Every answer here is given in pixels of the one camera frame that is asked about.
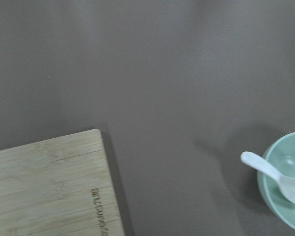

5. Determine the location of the white ceramic spoon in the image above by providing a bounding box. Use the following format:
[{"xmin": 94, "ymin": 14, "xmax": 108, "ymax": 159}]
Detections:
[{"xmin": 240, "ymin": 151, "xmax": 295, "ymax": 204}]

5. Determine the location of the mint green bowl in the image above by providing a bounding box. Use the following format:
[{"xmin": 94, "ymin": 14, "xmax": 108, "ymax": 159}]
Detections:
[{"xmin": 257, "ymin": 131, "xmax": 295, "ymax": 235}]

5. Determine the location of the bamboo cutting board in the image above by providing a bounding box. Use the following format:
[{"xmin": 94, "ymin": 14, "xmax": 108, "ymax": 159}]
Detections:
[{"xmin": 0, "ymin": 129, "xmax": 124, "ymax": 236}]

